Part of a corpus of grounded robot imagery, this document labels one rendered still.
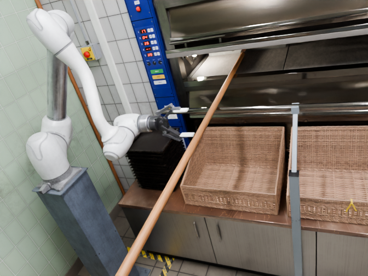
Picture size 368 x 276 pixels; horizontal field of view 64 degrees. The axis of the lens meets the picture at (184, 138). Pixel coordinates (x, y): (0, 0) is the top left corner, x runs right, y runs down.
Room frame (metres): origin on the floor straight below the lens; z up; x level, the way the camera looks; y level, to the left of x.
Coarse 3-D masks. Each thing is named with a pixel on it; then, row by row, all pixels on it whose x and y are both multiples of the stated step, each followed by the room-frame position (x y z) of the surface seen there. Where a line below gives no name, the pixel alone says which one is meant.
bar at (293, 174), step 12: (192, 108) 1.40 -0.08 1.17; (204, 108) 1.37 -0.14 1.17; (216, 108) 1.33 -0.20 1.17; (228, 108) 1.30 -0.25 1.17; (240, 108) 1.27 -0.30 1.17; (252, 108) 1.24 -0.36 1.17; (264, 108) 1.21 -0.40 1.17; (276, 108) 1.19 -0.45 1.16; (288, 108) 1.16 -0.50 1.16; (300, 108) 1.14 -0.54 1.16; (312, 108) 1.11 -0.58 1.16; (324, 108) 1.09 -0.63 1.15; (336, 108) 1.07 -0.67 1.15; (348, 108) 1.05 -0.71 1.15; (300, 216) 0.96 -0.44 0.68; (300, 228) 0.94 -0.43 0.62; (300, 240) 0.94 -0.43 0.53; (300, 252) 0.94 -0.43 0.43; (300, 264) 0.94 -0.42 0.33
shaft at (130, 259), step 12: (240, 60) 1.86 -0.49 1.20; (228, 84) 1.54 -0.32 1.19; (216, 96) 1.40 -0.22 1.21; (204, 120) 1.18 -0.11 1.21; (192, 144) 1.01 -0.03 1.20; (180, 168) 0.88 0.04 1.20; (168, 192) 0.77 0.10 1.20; (156, 204) 0.72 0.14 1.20; (156, 216) 0.68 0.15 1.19; (144, 228) 0.63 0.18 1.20; (144, 240) 0.60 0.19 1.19; (132, 252) 0.56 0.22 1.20; (132, 264) 0.53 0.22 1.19
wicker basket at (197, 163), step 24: (216, 144) 1.68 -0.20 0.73; (240, 144) 1.60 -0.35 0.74; (264, 144) 1.52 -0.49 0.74; (192, 168) 1.52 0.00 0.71; (216, 168) 1.61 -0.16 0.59; (240, 168) 1.54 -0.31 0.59; (264, 168) 1.48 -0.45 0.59; (192, 192) 1.32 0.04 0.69; (216, 192) 1.25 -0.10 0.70; (240, 192) 1.18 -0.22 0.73; (264, 192) 1.12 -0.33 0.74
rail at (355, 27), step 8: (360, 24) 1.23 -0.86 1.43; (304, 32) 1.33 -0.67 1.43; (312, 32) 1.32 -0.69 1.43; (320, 32) 1.30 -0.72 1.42; (328, 32) 1.28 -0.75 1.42; (240, 40) 1.49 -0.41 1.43; (248, 40) 1.46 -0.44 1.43; (256, 40) 1.44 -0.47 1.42; (264, 40) 1.42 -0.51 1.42; (272, 40) 1.40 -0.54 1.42; (184, 48) 1.63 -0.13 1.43; (192, 48) 1.60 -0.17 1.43; (200, 48) 1.58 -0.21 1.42; (208, 48) 1.56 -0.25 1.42
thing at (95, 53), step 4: (92, 44) 2.04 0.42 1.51; (96, 44) 2.07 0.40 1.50; (80, 48) 2.06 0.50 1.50; (84, 48) 2.04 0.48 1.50; (88, 48) 2.03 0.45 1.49; (92, 48) 2.02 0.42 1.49; (96, 48) 2.06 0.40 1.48; (88, 52) 2.03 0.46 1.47; (92, 52) 2.02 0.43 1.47; (96, 52) 2.04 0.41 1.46; (100, 52) 2.08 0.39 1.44; (92, 56) 2.03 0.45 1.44; (96, 56) 2.03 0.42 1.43; (100, 56) 2.06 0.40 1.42; (88, 60) 2.05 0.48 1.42; (92, 60) 2.04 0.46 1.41
